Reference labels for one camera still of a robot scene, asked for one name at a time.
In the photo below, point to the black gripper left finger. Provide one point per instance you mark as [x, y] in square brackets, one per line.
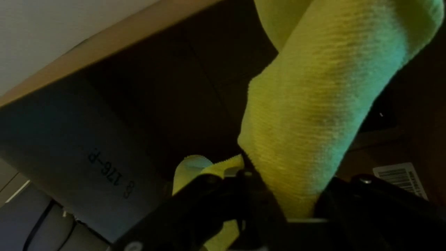
[204, 217]

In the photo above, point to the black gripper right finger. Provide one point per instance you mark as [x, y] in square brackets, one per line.
[385, 217]

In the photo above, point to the yellow microfibre towel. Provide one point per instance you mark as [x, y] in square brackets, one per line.
[316, 101]

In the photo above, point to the open brown cardboard box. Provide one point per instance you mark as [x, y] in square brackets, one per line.
[140, 92]

